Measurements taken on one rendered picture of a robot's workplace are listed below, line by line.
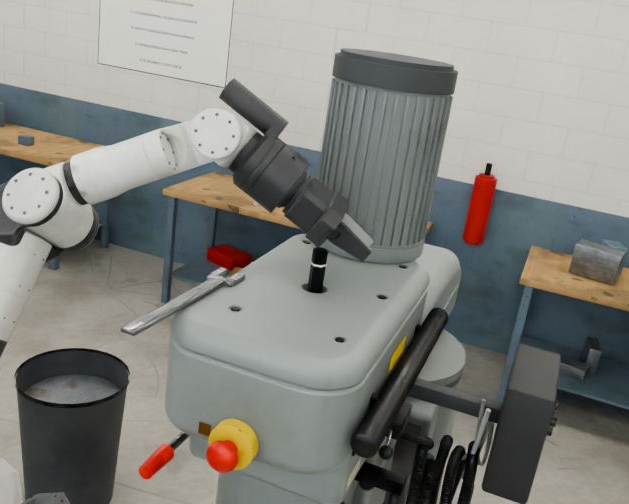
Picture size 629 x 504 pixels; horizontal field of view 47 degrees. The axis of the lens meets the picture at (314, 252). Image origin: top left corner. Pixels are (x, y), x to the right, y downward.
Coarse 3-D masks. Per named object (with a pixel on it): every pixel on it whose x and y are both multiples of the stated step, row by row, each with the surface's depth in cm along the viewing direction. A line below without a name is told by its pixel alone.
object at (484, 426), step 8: (480, 408) 129; (488, 408) 125; (480, 416) 129; (488, 416) 125; (480, 424) 130; (488, 424) 137; (480, 432) 127; (480, 440) 128; (488, 440) 137; (472, 448) 130; (480, 448) 137; (488, 448) 137; (480, 464) 135
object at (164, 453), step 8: (176, 440) 96; (184, 440) 97; (160, 448) 93; (168, 448) 93; (176, 448) 95; (152, 456) 91; (160, 456) 92; (168, 456) 93; (144, 464) 90; (152, 464) 90; (160, 464) 91; (144, 472) 89; (152, 472) 89
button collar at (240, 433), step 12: (228, 420) 87; (216, 432) 87; (228, 432) 86; (240, 432) 86; (252, 432) 87; (240, 444) 86; (252, 444) 86; (240, 456) 86; (252, 456) 86; (240, 468) 87
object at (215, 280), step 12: (216, 276) 101; (240, 276) 102; (204, 288) 96; (216, 288) 98; (180, 300) 92; (192, 300) 93; (156, 312) 88; (168, 312) 88; (132, 324) 84; (144, 324) 84
